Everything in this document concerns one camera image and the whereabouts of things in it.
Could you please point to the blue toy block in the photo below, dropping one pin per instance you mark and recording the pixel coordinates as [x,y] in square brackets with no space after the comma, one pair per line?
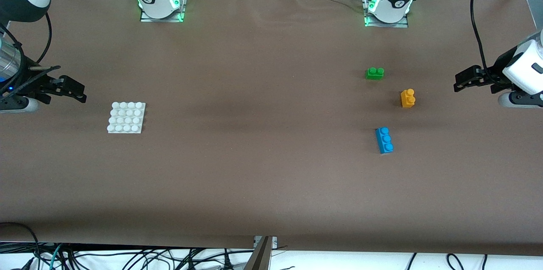
[384,142]

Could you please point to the brown table cover sheet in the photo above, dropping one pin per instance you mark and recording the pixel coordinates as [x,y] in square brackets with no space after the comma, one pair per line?
[271,176]

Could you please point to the dark slanted beam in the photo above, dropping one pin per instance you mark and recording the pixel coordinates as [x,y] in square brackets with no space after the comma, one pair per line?
[259,259]

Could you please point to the green toy block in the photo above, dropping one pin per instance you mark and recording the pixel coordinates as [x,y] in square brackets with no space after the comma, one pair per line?
[374,74]

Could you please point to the white studded base plate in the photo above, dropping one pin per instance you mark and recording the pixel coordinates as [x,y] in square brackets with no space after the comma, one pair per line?
[126,118]

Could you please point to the small metal bracket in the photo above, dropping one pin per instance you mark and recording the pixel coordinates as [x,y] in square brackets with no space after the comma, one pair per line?
[273,242]

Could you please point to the yellow toy block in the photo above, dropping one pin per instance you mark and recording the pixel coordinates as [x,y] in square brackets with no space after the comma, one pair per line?
[407,99]

